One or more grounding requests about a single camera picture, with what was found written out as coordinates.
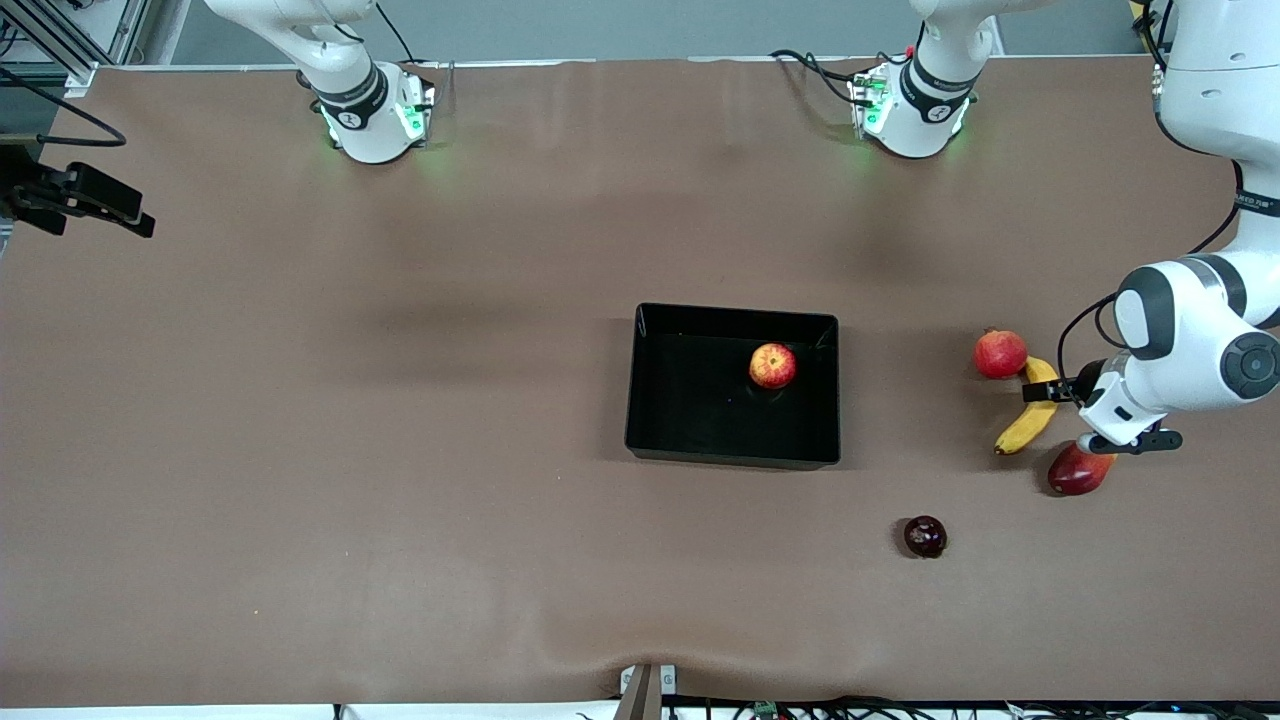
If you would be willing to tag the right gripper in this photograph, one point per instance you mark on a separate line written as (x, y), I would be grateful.
(32, 193)

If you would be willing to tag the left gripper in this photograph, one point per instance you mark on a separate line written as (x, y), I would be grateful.
(1086, 383)

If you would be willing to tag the yellow banana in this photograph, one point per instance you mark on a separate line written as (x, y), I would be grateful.
(1030, 425)

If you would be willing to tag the red yellow apple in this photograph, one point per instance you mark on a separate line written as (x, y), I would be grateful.
(773, 366)

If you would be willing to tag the black plastic box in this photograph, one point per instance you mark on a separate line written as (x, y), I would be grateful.
(700, 420)

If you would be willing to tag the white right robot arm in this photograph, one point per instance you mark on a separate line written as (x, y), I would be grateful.
(370, 130)

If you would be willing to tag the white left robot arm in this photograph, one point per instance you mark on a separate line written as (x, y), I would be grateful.
(1190, 340)

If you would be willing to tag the red pomegranate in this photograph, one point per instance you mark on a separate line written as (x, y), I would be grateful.
(1000, 355)

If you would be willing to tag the red mango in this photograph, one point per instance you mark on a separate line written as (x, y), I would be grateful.
(1075, 475)

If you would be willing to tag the dark purple plum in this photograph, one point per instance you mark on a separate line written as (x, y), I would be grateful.
(925, 537)

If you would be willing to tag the large table cover mat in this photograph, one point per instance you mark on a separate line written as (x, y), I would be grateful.
(400, 400)

